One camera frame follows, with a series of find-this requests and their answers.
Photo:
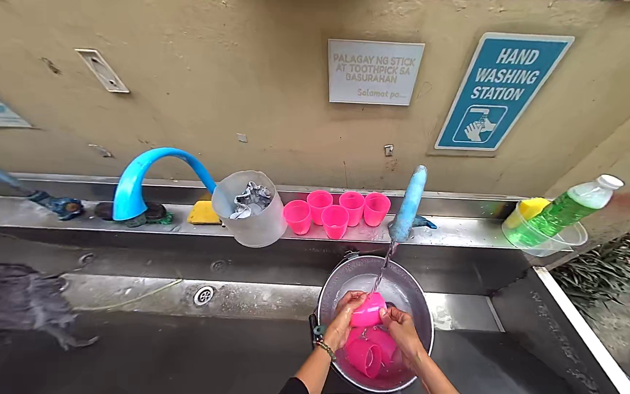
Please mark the grey white crumpled cloth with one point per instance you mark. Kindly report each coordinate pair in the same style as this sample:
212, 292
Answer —
252, 201

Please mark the blue hand washing sign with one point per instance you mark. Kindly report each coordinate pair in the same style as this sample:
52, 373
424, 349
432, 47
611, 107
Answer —
490, 104

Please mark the wet grey cloth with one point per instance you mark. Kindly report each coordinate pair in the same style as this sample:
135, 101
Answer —
17, 301

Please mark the glossy pink plastic cup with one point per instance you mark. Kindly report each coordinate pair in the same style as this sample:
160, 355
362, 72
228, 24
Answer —
368, 312

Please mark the round metal sink drain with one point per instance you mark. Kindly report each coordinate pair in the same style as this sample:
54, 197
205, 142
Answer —
204, 295

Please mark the clear plastic container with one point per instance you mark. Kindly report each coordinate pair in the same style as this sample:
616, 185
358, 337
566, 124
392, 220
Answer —
555, 246

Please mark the yellow sponge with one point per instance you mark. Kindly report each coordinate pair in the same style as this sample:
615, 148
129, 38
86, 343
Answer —
532, 206
202, 214

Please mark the light blue worn faucet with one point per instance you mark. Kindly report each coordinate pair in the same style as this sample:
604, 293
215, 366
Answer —
408, 203

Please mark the green leafy plants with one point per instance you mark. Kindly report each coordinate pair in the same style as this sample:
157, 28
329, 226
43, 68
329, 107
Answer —
594, 276

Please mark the thin yellow-green strand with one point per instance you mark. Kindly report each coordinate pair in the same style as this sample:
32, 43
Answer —
143, 297

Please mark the translucent white plastic pitcher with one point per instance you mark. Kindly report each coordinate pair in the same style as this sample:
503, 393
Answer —
255, 234

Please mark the round metal bucket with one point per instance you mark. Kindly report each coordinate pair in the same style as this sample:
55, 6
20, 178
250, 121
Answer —
420, 323

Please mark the person's left fingers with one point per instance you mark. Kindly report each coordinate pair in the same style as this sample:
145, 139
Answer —
350, 300

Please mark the person's right forearm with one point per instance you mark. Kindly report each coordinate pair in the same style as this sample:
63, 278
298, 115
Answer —
434, 375

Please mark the stainless steel sink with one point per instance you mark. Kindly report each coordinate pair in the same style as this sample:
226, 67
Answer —
200, 350

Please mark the white wall outlet plate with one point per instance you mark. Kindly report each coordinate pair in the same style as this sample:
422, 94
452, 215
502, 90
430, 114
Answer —
101, 70

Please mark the bright blue curved faucet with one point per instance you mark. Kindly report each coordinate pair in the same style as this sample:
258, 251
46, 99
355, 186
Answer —
130, 189

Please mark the bottle with green liquid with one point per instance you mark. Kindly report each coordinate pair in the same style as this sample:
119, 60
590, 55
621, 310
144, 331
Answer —
572, 208

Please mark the white sign with text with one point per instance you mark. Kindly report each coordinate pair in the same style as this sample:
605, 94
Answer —
375, 71

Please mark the green scouring pad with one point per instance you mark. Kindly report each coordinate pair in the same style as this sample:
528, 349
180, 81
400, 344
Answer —
139, 220

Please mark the person's left forearm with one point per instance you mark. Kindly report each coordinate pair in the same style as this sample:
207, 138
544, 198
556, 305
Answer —
314, 370

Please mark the blue faucet with corroded base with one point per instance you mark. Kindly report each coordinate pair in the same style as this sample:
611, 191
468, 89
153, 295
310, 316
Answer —
55, 204

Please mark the person's right hand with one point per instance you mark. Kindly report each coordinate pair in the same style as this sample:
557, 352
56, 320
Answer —
404, 330

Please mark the person's left hand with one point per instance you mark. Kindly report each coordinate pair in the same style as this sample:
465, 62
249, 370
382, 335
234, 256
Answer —
338, 328

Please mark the person's right fingers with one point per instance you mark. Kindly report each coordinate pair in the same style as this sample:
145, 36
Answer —
394, 316

